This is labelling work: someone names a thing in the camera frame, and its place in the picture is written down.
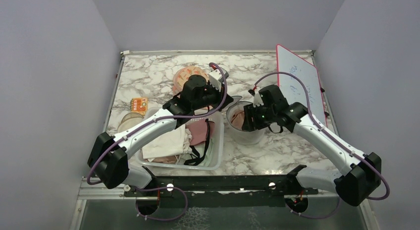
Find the orange card packet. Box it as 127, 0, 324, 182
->
130, 97, 149, 116

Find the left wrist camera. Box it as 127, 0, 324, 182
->
209, 69, 224, 91

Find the white mesh laundry bag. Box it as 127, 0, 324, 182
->
226, 96, 265, 145

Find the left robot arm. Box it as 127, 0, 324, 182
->
87, 72, 233, 196

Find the floral tulip pattern pouch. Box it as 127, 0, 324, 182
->
172, 66, 209, 95

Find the white cloth garment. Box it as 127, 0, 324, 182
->
142, 125, 192, 164

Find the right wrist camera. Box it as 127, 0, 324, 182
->
252, 87, 271, 108

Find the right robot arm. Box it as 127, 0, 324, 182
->
242, 85, 382, 206

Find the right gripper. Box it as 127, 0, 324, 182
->
243, 102, 276, 131

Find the pink black bra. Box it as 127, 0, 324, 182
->
183, 118, 215, 166

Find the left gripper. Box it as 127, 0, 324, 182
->
192, 80, 233, 112

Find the black front mounting rail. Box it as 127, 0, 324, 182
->
124, 174, 318, 208

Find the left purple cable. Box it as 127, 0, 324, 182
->
86, 62, 229, 186

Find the purple cable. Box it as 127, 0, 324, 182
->
86, 62, 229, 186
249, 71, 391, 202

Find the pink framed whiteboard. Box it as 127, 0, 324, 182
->
276, 45, 326, 124

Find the peach lace bra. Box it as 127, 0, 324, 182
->
230, 110, 245, 131

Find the white plastic laundry basket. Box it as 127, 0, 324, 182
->
130, 112, 224, 171

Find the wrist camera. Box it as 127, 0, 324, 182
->
209, 69, 224, 91
252, 87, 271, 108

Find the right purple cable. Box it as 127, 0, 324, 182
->
249, 71, 391, 202

